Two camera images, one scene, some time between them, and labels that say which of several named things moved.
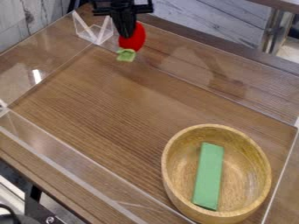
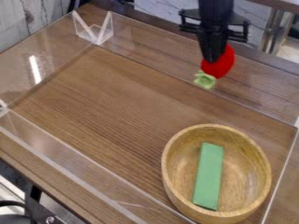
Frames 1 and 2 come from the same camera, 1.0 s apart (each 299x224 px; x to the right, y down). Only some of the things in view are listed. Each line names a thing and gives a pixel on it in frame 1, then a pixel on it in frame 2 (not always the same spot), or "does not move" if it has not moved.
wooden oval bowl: x=246 y=172 does not move
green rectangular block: x=208 y=178 does not move
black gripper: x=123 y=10 → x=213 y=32
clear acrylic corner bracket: x=93 y=33 does not move
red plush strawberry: x=131 y=44 → x=212 y=71
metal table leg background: x=278 y=25 does not move
